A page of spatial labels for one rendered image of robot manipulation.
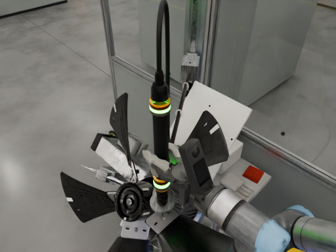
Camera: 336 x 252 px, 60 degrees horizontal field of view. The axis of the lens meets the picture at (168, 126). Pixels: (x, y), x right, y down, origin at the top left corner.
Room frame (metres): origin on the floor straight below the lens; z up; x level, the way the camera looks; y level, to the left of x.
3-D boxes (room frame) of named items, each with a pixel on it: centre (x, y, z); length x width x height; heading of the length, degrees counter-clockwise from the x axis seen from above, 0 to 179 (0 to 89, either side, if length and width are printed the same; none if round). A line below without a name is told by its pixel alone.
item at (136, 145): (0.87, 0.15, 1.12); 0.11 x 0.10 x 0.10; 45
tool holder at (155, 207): (0.49, 0.01, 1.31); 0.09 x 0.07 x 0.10; 170
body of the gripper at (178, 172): (0.41, -0.06, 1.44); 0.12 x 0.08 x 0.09; 45
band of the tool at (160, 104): (0.48, 0.02, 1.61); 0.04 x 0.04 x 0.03
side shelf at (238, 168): (0.95, -0.29, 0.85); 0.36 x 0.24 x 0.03; 45
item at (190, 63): (1.10, -0.10, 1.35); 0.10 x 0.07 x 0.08; 170
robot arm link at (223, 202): (0.35, -0.12, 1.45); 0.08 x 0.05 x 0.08; 135
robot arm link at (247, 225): (0.29, -0.17, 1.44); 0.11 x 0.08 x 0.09; 45
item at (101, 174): (0.74, 0.25, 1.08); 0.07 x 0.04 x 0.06; 55
